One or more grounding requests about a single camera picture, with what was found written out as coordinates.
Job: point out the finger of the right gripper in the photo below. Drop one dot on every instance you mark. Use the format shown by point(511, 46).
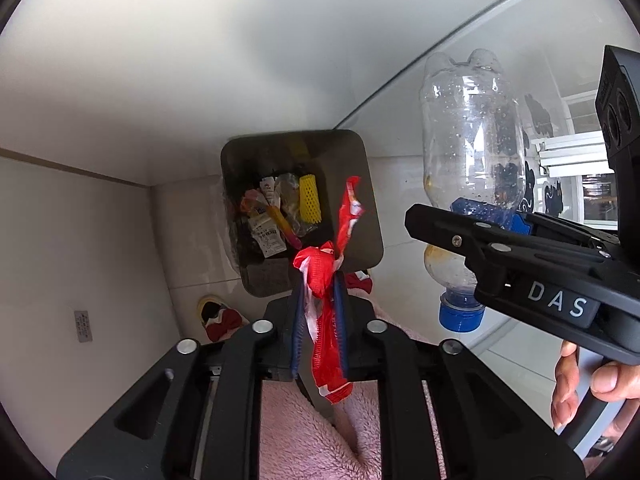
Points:
point(507, 219)
point(463, 235)

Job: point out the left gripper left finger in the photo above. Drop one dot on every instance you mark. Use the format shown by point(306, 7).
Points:
point(195, 414)

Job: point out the pink fleece right leg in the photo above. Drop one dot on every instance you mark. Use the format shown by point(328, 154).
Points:
point(381, 351)

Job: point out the pink fleece leg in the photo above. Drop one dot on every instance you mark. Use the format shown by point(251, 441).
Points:
point(381, 351)
point(296, 442)

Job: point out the left red slipper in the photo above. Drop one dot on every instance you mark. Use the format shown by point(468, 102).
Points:
point(219, 321)

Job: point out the dark square trash bin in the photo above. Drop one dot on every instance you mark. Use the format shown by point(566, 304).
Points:
point(282, 193)

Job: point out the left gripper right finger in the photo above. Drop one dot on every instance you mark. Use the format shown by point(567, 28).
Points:
point(444, 414)

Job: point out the clear plastic bottle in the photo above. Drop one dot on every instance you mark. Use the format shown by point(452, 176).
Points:
point(472, 141)

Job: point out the pink fleece left leg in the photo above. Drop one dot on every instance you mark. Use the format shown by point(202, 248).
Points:
point(296, 442)

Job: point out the red white snack wrapper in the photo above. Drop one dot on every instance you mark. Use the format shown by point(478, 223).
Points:
point(319, 267)

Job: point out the right hand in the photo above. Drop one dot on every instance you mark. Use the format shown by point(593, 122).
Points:
point(612, 382)

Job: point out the yellow foam net sleeve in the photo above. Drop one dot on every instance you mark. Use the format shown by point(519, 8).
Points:
point(309, 203)

